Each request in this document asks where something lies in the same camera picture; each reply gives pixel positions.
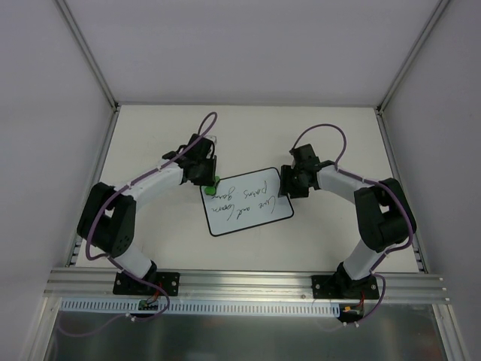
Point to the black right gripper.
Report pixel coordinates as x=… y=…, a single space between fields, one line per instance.
x=285 y=180

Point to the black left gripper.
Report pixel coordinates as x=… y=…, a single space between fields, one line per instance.
x=210 y=171

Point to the green whiteboard eraser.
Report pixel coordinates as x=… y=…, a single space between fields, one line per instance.
x=211 y=190

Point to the white whiteboard with black frame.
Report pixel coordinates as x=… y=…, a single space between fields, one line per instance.
x=246 y=201

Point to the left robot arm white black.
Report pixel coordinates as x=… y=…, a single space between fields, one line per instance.
x=107 y=222

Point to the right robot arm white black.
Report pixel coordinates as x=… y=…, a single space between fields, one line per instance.
x=385 y=222

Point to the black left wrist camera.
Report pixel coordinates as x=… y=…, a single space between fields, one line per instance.
x=201 y=147

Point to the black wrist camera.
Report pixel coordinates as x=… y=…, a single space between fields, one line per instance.
x=304 y=157
x=201 y=147

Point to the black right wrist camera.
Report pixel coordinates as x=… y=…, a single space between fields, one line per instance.
x=304 y=157

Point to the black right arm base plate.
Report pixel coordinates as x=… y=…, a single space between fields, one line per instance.
x=336 y=287

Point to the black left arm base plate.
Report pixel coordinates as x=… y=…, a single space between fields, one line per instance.
x=126 y=286

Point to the left aluminium frame post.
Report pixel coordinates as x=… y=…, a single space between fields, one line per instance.
x=86 y=52

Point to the aluminium frame post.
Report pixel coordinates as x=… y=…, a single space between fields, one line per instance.
x=86 y=52
x=421 y=39

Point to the white slotted cable duct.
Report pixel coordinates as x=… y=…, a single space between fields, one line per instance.
x=201 y=307

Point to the aluminium front rail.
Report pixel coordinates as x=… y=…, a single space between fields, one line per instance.
x=401 y=288

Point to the right aluminium frame post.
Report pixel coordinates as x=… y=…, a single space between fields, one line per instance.
x=421 y=39

